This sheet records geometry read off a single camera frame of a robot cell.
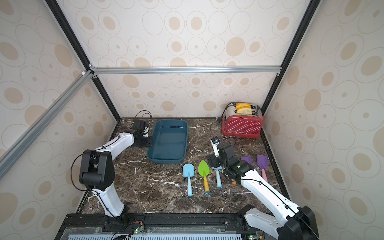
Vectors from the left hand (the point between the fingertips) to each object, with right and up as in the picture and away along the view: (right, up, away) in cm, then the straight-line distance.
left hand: (153, 140), depth 96 cm
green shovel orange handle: (+49, -23, -12) cm, 55 cm away
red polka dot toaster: (+62, +10, +4) cm, 63 cm away
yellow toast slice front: (+59, +20, +2) cm, 62 cm away
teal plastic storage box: (+8, -2, +14) cm, 16 cm away
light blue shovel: (+23, -19, -5) cm, 30 cm away
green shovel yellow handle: (+32, -18, -3) cm, 37 cm away
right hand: (+37, -6, -15) cm, 40 cm away
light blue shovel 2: (+40, -20, -7) cm, 46 cm away
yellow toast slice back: (+57, +24, +4) cm, 62 cm away
